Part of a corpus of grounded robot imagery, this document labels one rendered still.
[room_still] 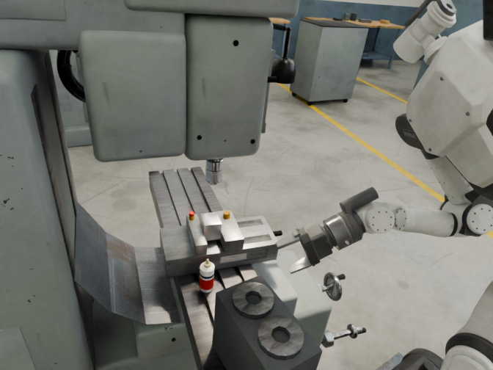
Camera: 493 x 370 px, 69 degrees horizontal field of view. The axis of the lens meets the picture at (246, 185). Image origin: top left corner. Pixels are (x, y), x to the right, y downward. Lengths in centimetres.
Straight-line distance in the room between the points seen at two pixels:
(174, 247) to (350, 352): 136
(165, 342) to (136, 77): 74
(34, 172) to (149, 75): 26
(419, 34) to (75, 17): 66
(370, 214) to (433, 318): 169
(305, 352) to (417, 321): 179
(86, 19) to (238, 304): 60
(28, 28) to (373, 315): 218
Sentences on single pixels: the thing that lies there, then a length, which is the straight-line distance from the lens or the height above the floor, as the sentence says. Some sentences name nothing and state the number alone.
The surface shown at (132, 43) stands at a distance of 71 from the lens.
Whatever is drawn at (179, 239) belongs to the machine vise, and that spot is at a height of 99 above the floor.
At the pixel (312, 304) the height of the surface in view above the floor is 72.
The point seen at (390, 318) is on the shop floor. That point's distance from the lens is 244.
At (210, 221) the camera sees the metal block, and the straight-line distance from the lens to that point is 107.
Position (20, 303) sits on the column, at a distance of 86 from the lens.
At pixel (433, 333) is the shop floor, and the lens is 249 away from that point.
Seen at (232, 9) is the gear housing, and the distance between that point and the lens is 74.
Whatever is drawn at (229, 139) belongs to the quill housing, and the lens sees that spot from 83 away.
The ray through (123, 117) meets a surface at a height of 144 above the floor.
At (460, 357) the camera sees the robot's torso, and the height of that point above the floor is 104.
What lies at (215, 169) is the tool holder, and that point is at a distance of 95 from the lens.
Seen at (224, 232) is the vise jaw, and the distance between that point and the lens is 109.
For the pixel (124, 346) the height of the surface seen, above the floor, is 72.
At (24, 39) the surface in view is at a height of 158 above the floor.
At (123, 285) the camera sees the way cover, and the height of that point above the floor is 91.
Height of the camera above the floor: 172
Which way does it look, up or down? 32 degrees down
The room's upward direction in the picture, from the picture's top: 6 degrees clockwise
